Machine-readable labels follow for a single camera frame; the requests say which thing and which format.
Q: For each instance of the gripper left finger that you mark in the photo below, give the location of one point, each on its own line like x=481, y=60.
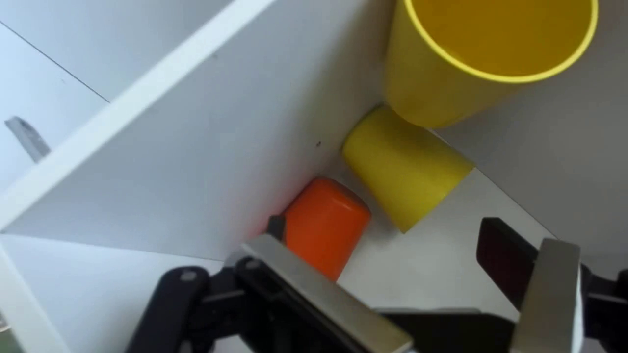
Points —
x=326, y=295

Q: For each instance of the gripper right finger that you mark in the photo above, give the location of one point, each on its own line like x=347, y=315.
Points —
x=549, y=295

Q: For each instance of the yellow plastic cup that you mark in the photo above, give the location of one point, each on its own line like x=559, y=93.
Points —
x=404, y=168
x=490, y=52

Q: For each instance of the orange plastic cup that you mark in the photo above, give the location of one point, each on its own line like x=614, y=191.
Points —
x=324, y=227

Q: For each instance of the white toy kitchen unit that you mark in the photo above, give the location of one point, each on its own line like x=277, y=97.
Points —
x=163, y=164

